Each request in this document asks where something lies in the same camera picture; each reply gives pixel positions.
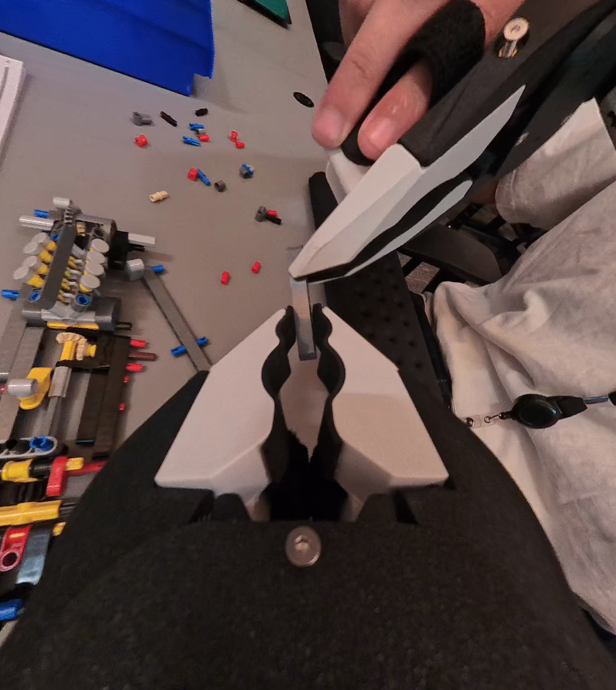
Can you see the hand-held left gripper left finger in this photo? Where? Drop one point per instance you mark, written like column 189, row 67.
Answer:
column 216, row 431

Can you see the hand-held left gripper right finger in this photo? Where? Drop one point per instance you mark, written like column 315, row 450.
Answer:
column 388, row 431

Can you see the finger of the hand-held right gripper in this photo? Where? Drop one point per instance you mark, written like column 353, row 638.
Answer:
column 421, row 215
column 372, row 205

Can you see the long dark grey lego beam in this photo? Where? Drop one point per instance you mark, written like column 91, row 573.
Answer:
column 178, row 318

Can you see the short grey lego beam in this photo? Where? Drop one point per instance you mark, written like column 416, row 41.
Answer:
column 308, row 323

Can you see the lego car chassis assembly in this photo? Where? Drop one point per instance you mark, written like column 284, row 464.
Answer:
column 44, row 350

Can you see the beige lego pin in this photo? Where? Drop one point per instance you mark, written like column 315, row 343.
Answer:
column 158, row 196

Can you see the scatter of small lego pins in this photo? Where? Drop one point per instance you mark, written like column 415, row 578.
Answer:
column 142, row 141

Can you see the blue lego pin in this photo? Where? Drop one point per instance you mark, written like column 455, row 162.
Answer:
column 9, row 294

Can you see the person's right hand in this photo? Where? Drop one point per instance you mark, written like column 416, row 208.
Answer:
column 351, row 81

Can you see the black chair armrest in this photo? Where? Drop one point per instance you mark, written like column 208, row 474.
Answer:
column 448, row 253

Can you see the black badge reel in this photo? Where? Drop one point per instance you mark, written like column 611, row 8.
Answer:
column 537, row 411

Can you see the person's white printed shirt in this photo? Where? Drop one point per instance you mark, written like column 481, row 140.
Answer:
column 555, row 323

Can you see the dark green flat box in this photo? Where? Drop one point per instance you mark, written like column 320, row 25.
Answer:
column 273, row 11

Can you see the blue plastic bin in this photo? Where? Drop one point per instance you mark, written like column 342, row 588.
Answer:
column 97, row 37

